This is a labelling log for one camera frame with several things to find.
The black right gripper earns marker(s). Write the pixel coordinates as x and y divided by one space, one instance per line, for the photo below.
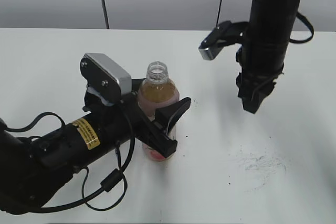
259 69

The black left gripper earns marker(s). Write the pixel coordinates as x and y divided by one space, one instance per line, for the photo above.
125 120

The peach oolong tea bottle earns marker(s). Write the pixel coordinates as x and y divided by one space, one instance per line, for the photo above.
157 90

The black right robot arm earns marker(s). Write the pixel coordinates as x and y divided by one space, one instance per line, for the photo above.
270 24

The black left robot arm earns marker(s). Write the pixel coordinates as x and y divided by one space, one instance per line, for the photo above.
34 168

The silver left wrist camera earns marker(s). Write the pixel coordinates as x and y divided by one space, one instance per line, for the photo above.
105 78

